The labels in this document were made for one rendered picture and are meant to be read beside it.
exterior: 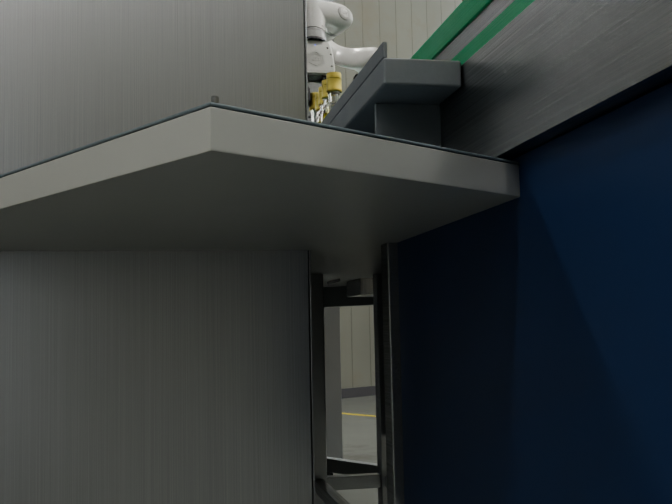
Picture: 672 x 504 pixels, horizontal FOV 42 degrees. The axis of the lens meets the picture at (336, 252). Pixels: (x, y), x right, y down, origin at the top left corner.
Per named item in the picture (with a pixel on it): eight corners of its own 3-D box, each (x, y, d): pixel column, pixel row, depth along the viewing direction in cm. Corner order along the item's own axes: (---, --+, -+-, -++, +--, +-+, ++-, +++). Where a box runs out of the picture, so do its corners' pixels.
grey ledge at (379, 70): (273, 237, 185) (272, 184, 186) (314, 237, 187) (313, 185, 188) (385, 144, 93) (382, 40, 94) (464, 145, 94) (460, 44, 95)
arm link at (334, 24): (331, 22, 239) (355, 5, 232) (334, 55, 235) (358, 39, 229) (288, 2, 229) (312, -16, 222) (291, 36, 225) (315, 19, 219)
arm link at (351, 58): (381, 69, 234) (327, 14, 226) (348, 89, 243) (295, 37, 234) (389, 50, 240) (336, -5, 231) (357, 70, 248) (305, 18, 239)
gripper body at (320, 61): (294, 32, 220) (297, 70, 216) (334, 34, 222) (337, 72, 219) (290, 48, 227) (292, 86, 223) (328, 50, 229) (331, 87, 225)
